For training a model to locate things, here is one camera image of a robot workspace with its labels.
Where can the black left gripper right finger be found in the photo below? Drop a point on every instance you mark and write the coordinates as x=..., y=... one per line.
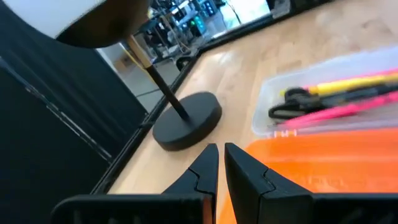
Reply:
x=248, y=186

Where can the clear plastic supply box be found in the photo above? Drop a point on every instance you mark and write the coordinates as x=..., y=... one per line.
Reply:
x=280, y=84

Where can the orange plastic case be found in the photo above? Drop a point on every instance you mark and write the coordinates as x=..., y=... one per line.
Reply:
x=326, y=161

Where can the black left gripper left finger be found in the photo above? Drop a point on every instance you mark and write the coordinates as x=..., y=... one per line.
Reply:
x=205, y=174

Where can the yellow highlighter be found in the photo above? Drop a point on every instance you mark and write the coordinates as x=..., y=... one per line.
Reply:
x=342, y=84

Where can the black curtain partition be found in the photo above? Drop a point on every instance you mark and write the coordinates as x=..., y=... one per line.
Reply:
x=46, y=124

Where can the slim black pen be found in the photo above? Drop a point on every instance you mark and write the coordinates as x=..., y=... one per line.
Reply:
x=357, y=97

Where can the pink highlighter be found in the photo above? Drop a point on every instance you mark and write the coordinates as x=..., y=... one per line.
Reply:
x=335, y=112

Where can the white globe table lamp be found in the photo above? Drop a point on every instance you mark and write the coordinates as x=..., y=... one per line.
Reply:
x=186, y=124

